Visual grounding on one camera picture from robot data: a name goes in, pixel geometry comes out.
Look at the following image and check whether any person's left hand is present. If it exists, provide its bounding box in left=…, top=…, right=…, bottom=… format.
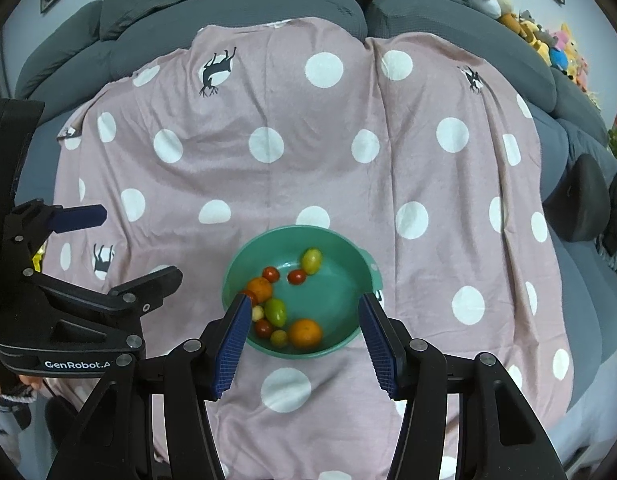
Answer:
left=0, top=371, right=45, bottom=402

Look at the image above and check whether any grey sofa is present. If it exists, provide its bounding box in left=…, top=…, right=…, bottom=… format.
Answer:
left=13, top=0, right=617, bottom=466

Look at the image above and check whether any large orange mandarin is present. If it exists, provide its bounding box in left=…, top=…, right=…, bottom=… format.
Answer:
left=288, top=319, right=323, bottom=350

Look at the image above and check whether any small orange mandarin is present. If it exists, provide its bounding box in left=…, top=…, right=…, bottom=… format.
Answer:
left=247, top=276, right=274, bottom=303

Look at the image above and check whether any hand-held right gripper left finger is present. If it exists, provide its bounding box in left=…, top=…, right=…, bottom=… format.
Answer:
left=46, top=294, right=253, bottom=480

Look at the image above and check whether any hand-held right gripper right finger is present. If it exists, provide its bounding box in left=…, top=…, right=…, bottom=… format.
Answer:
left=358, top=292, right=564, bottom=480

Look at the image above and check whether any green tomato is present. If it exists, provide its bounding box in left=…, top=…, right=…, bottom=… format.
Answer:
left=265, top=298, right=288, bottom=326

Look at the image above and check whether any pink polka-dot blanket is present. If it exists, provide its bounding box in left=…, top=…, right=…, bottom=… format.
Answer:
left=41, top=17, right=574, bottom=480

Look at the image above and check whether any row of plush toys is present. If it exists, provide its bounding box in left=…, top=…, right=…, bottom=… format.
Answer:
left=463, top=0, right=604, bottom=106

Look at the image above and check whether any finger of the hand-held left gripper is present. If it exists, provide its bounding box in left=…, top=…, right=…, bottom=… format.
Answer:
left=2, top=200, right=108, bottom=247
left=22, top=266, right=183, bottom=336

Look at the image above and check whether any black round cushion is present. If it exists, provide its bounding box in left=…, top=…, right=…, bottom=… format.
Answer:
left=543, top=154, right=611, bottom=241

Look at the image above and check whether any green plastic bowl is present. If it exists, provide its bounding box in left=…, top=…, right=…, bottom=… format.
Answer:
left=222, top=226, right=382, bottom=359

